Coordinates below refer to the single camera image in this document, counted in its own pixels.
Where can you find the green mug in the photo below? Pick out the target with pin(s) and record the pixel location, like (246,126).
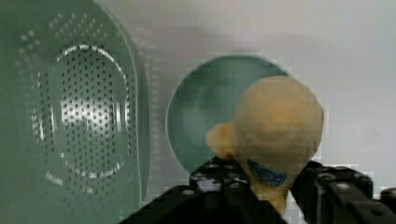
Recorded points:
(208,96)

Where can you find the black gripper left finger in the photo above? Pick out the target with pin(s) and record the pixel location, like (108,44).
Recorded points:
(218,193)

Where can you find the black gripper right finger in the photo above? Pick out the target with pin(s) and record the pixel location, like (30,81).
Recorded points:
(341,195)

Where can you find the green colander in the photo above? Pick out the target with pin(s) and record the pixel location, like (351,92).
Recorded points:
(74,132)

